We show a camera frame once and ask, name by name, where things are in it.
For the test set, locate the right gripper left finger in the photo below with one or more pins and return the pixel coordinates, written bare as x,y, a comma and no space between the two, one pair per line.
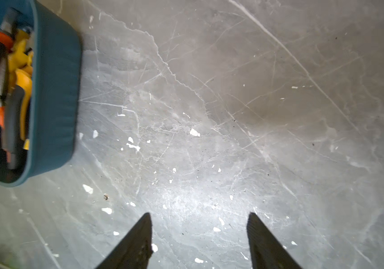
134,250

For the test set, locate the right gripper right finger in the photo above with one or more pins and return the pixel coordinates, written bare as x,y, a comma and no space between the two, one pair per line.
266,251

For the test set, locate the yellow black striped pliers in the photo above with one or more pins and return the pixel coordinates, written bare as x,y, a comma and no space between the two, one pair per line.
16,119

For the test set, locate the teal plastic storage box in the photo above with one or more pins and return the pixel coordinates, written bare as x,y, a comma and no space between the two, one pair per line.
54,101

